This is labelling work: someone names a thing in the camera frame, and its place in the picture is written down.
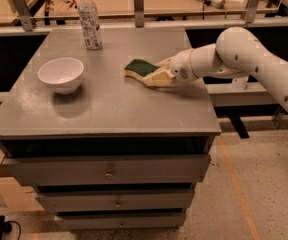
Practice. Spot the green and yellow sponge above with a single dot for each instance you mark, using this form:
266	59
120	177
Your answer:
139	69

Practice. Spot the grey drawer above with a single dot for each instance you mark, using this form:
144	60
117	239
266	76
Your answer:
115	200
70	171
121	221

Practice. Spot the left metal railing bracket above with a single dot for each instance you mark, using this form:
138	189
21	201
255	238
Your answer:
24	14

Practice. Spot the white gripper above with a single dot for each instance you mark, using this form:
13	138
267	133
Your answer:
180	68

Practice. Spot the clear plastic water bottle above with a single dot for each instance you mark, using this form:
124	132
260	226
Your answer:
89	20

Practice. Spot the middle grey drawer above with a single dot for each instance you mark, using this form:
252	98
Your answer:
115	200

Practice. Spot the white bowl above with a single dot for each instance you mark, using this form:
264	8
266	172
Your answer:
62	75

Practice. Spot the top grey drawer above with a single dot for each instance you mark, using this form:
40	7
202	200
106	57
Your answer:
70	171

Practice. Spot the bottom grey drawer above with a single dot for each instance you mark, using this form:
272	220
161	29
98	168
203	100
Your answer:
121	221

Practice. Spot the grey drawer cabinet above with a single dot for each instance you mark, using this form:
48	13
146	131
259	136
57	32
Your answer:
109	114

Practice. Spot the black power adapter with cable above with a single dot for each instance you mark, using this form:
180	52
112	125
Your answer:
6	227

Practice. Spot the metal railing bracket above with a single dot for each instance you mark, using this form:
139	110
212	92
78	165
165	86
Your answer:
139	13
24	14
248	16

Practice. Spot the middle metal railing bracket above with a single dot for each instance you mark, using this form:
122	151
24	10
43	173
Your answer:
139	13

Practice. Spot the right metal railing bracket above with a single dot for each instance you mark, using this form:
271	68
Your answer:
248	16

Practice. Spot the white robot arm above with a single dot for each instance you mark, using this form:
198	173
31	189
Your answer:
236	53

